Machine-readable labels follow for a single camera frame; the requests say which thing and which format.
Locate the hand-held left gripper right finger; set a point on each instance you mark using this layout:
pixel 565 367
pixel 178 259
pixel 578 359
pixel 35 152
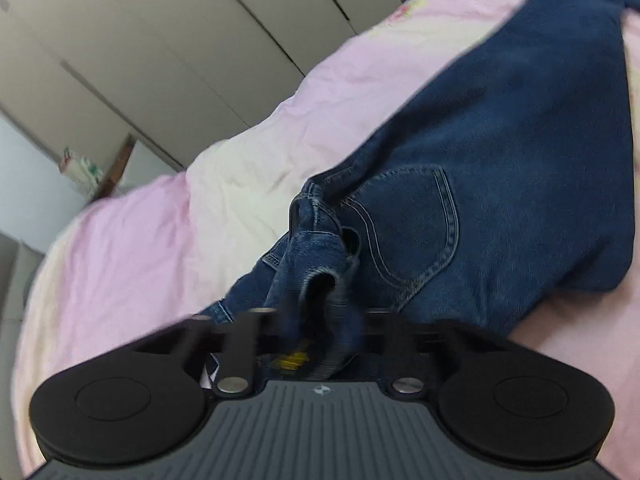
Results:
pixel 401 341

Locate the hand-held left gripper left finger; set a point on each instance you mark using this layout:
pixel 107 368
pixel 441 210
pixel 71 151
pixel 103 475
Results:
pixel 244 332

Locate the blue denim pants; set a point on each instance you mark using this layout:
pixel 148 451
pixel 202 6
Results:
pixel 500 160

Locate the pink floral bed sheet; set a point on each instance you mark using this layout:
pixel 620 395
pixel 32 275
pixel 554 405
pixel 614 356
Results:
pixel 150 240

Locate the wooden top white nightstand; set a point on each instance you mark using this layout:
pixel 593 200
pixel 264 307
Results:
pixel 150 165

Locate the green label white bottle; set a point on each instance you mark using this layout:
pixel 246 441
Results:
pixel 92 175

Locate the grey padded headboard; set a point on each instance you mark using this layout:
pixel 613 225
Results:
pixel 15 270

